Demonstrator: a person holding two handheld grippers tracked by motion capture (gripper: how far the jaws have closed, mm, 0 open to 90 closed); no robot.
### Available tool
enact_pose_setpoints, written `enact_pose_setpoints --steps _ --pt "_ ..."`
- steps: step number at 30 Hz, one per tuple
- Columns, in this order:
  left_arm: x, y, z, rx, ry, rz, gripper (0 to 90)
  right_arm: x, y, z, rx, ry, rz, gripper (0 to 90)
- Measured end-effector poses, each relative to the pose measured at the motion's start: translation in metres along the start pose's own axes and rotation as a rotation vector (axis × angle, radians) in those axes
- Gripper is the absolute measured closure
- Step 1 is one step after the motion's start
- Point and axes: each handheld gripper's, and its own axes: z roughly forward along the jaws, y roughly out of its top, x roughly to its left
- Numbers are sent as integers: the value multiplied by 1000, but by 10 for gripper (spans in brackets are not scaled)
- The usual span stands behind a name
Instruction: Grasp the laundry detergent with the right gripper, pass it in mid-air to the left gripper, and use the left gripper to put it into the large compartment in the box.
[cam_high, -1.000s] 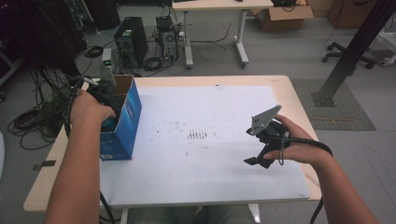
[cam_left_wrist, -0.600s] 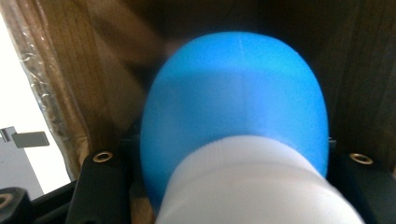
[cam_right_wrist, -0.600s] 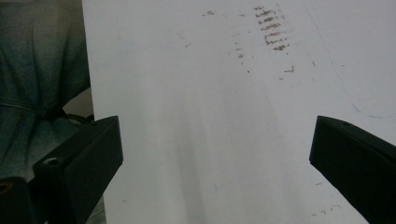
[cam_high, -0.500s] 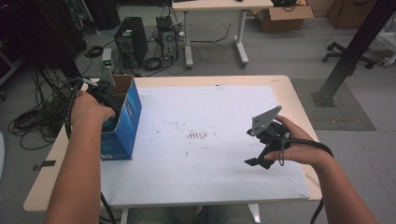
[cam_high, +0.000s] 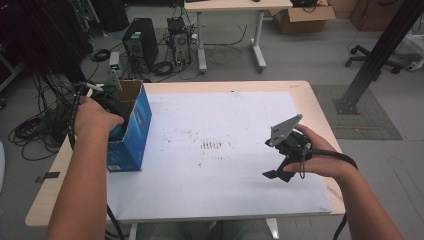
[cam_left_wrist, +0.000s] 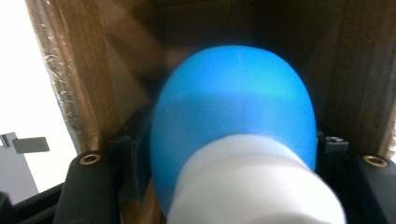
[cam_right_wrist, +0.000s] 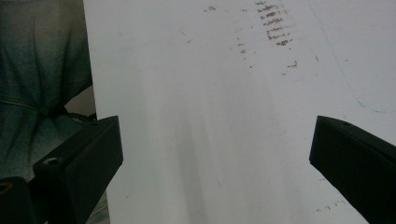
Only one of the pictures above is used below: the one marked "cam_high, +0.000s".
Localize blue cardboard box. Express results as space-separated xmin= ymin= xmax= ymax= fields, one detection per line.
xmin=106 ymin=79 xmax=153 ymax=173

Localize black computer tower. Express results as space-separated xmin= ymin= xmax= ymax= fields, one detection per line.
xmin=121 ymin=17 xmax=160 ymax=74

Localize small white device green light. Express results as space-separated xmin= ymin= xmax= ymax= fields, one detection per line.
xmin=108 ymin=51 xmax=121 ymax=72

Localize white paper sheet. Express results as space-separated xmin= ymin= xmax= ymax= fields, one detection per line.
xmin=106 ymin=91 xmax=333 ymax=223

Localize grey open computer tower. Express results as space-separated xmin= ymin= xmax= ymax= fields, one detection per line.
xmin=166 ymin=16 xmax=193 ymax=68

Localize black tape strip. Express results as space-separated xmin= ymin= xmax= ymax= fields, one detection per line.
xmin=34 ymin=171 xmax=61 ymax=184

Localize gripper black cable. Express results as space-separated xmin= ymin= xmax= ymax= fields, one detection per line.
xmin=310 ymin=148 xmax=359 ymax=240
xmin=67 ymin=81 xmax=125 ymax=240

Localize grey floor mat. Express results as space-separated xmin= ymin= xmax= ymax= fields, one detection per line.
xmin=311 ymin=84 xmax=404 ymax=141

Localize person's left hand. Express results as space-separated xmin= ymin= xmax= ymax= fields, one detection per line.
xmin=73 ymin=95 xmax=125 ymax=141

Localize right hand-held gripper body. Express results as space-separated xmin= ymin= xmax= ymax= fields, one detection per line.
xmin=265 ymin=114 xmax=313 ymax=164

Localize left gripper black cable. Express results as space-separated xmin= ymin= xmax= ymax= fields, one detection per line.
xmin=67 ymin=81 xmax=125 ymax=240

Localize black office chair base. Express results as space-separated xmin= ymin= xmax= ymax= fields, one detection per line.
xmin=344 ymin=44 xmax=405 ymax=75

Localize open cardboard box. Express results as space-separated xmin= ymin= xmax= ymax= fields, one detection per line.
xmin=268 ymin=4 xmax=337 ymax=35

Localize bundle of black floor cables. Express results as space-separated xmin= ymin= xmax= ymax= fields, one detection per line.
xmin=7 ymin=72 xmax=78 ymax=162

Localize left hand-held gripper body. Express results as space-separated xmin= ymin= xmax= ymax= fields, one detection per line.
xmin=91 ymin=68 xmax=136 ymax=126

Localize black curtain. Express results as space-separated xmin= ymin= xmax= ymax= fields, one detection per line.
xmin=0 ymin=0 xmax=95 ymax=84

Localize grey wrist strap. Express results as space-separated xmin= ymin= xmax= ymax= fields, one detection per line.
xmin=298 ymin=146 xmax=308 ymax=180

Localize small coiled black cable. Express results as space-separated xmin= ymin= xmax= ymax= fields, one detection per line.
xmin=89 ymin=48 xmax=112 ymax=63

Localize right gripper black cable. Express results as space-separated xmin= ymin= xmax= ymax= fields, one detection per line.
xmin=310 ymin=148 xmax=359 ymax=240

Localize closed brown cardboard box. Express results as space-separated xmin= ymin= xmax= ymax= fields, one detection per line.
xmin=349 ymin=0 xmax=406 ymax=33

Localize black metal beam stand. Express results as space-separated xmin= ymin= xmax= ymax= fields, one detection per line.
xmin=332 ymin=0 xmax=424 ymax=116

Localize person's right hand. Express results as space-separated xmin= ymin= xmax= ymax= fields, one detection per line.
xmin=283 ymin=123 xmax=355 ymax=180

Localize white table leg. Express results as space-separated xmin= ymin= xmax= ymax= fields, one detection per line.
xmin=265 ymin=217 xmax=281 ymax=240

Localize white-legged desk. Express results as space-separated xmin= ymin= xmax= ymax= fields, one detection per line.
xmin=183 ymin=0 xmax=294 ymax=74

